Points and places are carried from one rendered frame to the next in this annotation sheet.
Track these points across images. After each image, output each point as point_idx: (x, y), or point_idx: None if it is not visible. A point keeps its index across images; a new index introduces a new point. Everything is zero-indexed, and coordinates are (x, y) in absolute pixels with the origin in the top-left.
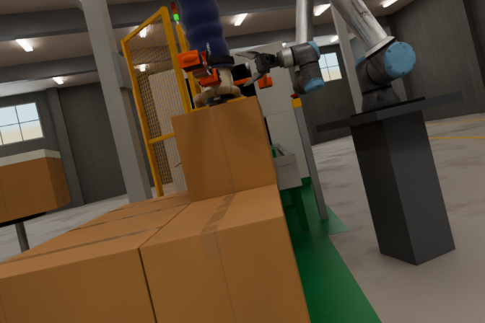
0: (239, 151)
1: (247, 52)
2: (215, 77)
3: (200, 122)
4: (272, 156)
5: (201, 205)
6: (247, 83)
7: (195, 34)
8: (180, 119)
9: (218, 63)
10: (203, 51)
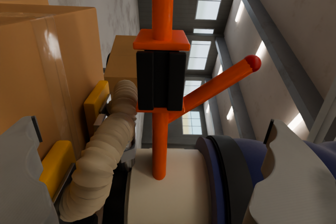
0: None
1: (323, 180)
2: (150, 40)
3: (30, 10)
4: None
5: None
6: (14, 124)
7: (305, 142)
8: (78, 7)
9: (221, 178)
10: (259, 57)
